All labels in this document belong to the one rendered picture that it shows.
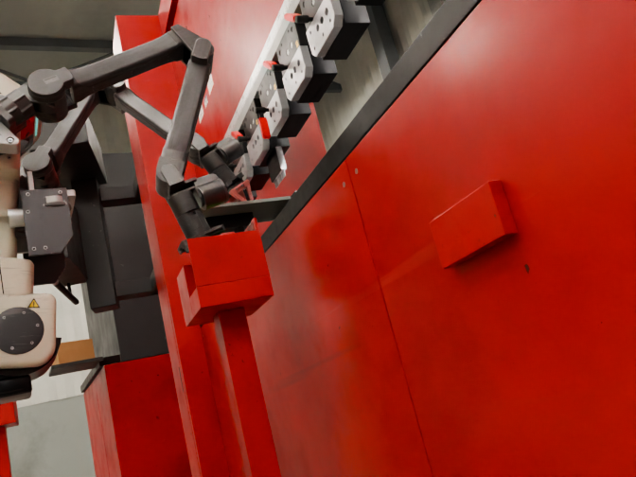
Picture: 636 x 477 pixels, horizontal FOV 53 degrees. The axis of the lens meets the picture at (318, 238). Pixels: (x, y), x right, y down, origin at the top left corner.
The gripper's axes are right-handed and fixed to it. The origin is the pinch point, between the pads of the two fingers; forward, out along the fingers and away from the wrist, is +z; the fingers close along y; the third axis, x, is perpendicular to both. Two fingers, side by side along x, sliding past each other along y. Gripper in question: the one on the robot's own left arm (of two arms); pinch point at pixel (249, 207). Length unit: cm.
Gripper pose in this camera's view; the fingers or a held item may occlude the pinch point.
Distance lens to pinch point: 190.9
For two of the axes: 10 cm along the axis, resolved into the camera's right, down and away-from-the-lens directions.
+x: -7.0, 5.5, -4.5
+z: 6.3, 7.7, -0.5
